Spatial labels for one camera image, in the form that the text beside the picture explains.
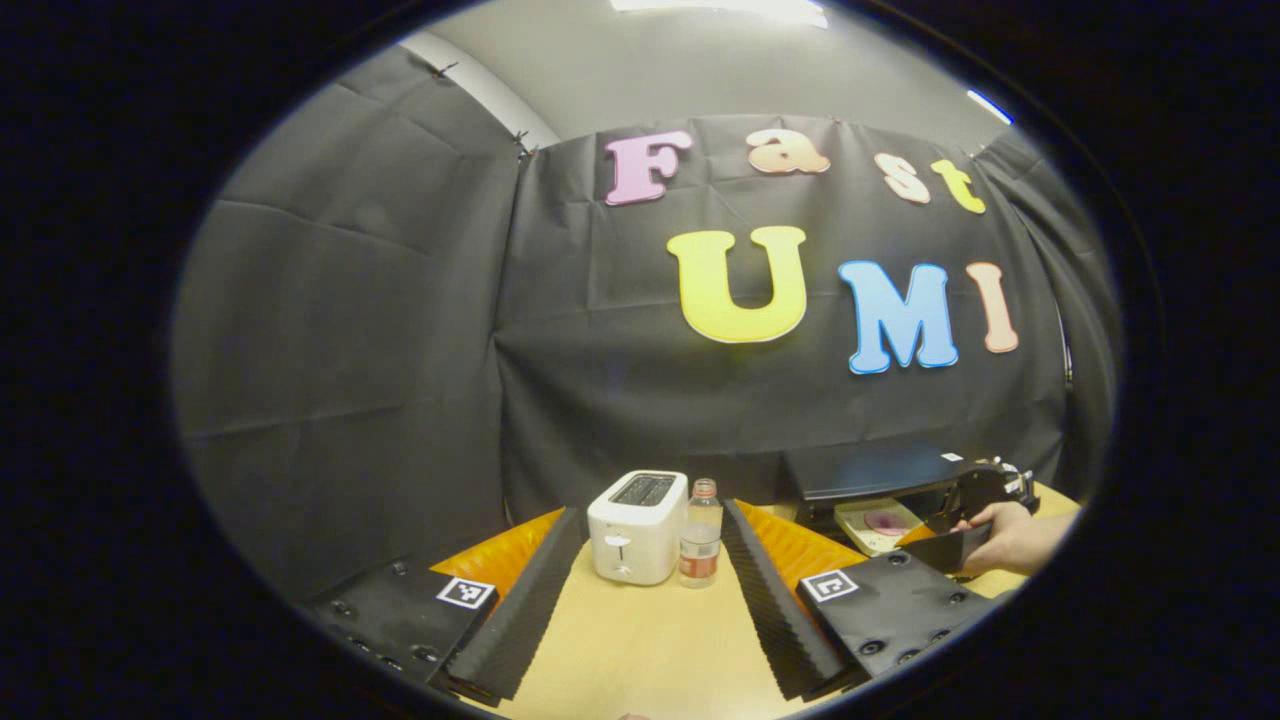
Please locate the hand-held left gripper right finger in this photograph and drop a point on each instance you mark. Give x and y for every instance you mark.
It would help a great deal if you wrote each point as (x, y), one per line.
(775, 610)

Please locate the cream square plate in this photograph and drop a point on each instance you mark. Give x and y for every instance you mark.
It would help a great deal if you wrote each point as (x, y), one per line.
(855, 525)

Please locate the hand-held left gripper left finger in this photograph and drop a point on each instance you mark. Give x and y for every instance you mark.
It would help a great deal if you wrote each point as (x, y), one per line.
(530, 610)

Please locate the ceiling light panel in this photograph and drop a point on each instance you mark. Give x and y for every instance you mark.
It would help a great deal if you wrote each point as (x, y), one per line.
(720, 8)

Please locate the pink ham slice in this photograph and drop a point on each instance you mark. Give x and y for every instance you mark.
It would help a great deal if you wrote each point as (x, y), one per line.
(887, 521)

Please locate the white toaster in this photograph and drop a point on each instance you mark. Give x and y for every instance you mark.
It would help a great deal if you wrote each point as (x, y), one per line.
(635, 540)

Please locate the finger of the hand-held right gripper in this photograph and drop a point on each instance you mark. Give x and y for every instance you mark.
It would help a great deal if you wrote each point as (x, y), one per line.
(950, 550)

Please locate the clear plastic water bottle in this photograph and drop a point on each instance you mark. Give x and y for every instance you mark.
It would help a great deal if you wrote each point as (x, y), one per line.
(700, 540)

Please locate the black electric oven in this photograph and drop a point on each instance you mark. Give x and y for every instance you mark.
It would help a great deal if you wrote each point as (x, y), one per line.
(860, 475)

